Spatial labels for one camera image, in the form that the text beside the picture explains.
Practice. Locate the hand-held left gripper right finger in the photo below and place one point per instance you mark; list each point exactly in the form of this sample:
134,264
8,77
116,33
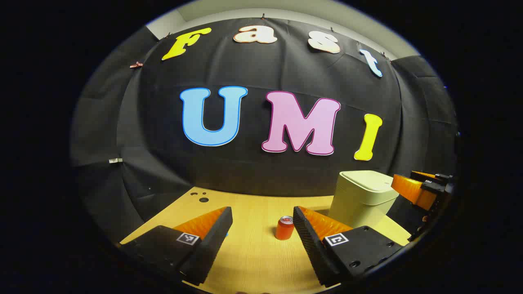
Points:
310,241

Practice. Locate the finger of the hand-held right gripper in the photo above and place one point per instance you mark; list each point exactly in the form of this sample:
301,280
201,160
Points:
433,176
412,190

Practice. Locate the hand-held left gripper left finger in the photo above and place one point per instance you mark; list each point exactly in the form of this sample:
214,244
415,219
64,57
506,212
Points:
212,239

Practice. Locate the orange pop can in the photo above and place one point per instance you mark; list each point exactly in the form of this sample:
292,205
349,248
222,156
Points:
284,230

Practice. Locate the pale green desktop garbage bin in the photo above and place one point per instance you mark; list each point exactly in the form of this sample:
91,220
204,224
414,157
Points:
359,200

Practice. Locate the wooden desktop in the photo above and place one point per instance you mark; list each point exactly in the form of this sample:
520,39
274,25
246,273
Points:
257,253

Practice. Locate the metal cloth clip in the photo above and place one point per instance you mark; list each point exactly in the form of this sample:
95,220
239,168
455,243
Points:
115,160

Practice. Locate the pink cloth clip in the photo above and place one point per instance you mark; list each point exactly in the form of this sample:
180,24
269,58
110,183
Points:
137,64

